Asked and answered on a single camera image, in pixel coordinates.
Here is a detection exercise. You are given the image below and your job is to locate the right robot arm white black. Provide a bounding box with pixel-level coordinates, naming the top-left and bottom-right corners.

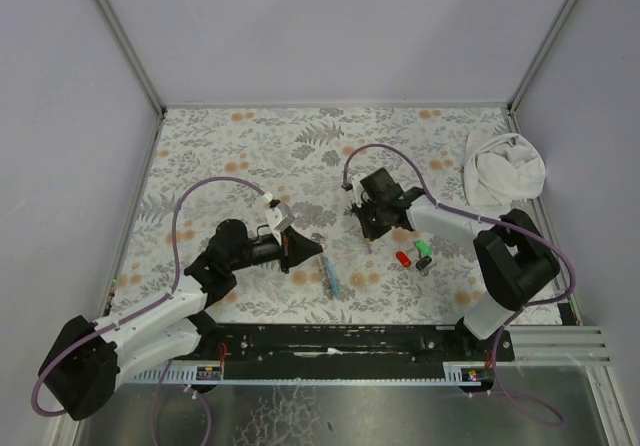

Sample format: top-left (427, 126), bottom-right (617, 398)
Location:
top-left (343, 168), bottom-right (560, 340)

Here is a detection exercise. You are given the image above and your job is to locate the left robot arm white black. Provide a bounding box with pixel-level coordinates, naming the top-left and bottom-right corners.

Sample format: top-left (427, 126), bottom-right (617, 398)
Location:
top-left (38, 219), bottom-right (323, 421)

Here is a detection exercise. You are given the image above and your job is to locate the key with red tag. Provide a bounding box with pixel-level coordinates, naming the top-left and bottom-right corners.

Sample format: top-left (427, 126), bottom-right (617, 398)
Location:
top-left (395, 251), bottom-right (412, 268)

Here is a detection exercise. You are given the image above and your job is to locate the floral patterned table mat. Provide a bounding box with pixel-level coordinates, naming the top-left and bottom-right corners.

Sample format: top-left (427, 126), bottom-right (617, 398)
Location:
top-left (110, 106), bottom-right (509, 324)

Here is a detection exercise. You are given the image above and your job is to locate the crumpled white cloth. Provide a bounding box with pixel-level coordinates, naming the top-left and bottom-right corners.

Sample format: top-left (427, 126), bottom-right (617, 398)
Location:
top-left (463, 132), bottom-right (546, 206)

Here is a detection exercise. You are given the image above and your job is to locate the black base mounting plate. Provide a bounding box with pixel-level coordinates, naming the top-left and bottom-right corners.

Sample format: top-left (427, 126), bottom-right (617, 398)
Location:
top-left (180, 323), bottom-right (515, 362)

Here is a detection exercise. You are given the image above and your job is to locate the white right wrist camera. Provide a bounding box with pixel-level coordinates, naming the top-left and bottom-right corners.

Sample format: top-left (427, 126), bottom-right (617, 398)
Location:
top-left (342, 174), bottom-right (365, 207)

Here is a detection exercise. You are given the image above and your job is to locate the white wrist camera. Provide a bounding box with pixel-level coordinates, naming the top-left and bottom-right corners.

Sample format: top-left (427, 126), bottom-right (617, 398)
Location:
top-left (342, 174), bottom-right (365, 207)
top-left (262, 192), bottom-right (295, 233)

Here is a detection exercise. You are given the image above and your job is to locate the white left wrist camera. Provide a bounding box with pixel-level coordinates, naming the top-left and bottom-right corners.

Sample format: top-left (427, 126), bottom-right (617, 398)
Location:
top-left (262, 192), bottom-right (295, 233)

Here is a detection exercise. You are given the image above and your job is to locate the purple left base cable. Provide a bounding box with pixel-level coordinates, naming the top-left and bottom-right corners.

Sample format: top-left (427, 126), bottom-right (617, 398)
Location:
top-left (149, 358), bottom-right (214, 446)

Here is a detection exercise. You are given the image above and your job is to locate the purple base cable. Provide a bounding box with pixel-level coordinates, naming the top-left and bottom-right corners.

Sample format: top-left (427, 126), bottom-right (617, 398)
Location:
top-left (149, 358), bottom-right (214, 446)
top-left (492, 333), bottom-right (565, 426)

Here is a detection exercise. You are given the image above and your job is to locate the white slotted cable duct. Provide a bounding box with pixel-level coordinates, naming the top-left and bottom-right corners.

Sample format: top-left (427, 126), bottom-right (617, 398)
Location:
top-left (129, 360), bottom-right (493, 388)

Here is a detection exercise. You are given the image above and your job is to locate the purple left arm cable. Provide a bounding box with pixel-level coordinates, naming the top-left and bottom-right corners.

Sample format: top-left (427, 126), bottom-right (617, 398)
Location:
top-left (30, 175), bottom-right (271, 417)

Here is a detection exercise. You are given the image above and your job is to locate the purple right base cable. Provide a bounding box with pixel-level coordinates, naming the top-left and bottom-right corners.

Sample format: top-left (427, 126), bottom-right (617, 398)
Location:
top-left (492, 333), bottom-right (565, 426)

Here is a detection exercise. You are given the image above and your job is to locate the aluminium frame left post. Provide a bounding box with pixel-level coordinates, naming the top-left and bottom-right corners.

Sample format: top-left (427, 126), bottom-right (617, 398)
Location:
top-left (93, 0), bottom-right (166, 117)

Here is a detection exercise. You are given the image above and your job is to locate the aluminium frame post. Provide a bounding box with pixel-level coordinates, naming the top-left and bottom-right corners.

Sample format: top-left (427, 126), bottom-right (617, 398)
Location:
top-left (507, 0), bottom-right (579, 116)
top-left (93, 0), bottom-right (166, 117)

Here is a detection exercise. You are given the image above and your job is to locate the aluminium frame right post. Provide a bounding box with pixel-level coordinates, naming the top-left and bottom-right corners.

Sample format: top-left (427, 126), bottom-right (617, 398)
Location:
top-left (507, 0), bottom-right (579, 116)

